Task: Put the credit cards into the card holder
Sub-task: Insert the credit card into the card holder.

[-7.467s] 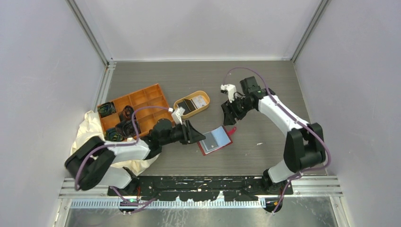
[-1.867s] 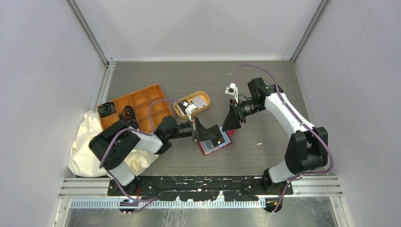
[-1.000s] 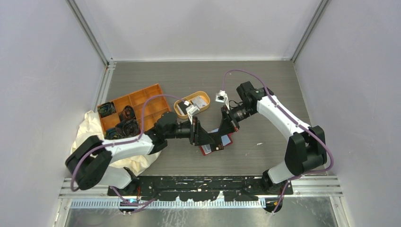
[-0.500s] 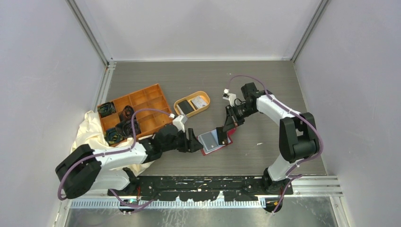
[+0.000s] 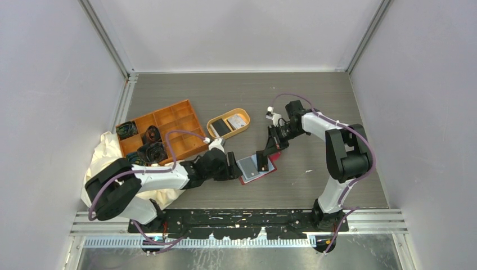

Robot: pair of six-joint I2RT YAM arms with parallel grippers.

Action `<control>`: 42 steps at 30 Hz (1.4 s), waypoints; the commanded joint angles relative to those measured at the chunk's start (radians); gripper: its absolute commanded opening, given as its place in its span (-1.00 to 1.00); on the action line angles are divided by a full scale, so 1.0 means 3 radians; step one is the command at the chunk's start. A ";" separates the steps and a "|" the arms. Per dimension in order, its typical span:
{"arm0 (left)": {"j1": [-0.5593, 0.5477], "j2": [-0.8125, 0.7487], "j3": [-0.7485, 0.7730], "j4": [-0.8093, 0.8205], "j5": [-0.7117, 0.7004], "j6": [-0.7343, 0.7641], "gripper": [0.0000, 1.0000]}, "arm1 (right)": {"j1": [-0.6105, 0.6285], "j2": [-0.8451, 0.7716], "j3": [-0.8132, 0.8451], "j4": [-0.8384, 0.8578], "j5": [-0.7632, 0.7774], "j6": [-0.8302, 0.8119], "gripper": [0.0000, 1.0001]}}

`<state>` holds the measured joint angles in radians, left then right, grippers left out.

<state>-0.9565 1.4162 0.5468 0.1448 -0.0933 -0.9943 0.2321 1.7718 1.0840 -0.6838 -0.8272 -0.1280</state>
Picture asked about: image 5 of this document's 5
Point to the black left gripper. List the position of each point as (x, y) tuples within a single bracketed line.
[(232, 171)]

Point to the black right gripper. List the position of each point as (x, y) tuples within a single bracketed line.
[(274, 143)]

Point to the red leather card holder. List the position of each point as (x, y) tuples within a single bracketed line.
[(271, 164)]

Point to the tan oval tray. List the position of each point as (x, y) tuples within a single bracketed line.
[(218, 127)]

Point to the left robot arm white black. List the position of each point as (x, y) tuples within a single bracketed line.
[(113, 191)]

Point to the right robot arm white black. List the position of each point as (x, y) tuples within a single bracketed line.
[(347, 152)]

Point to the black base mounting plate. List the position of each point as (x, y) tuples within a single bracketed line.
[(239, 224)]

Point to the black roll in organizer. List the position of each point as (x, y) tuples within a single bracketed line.
[(152, 152), (151, 135)]

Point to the green dark bundle in organizer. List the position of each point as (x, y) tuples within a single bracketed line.
[(134, 158)]

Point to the cream cloth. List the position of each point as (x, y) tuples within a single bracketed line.
[(109, 150)]

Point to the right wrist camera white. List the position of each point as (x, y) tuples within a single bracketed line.
[(273, 116)]

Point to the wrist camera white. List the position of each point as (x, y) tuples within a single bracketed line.
[(217, 143), (273, 116)]

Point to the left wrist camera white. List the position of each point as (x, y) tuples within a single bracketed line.
[(217, 143)]

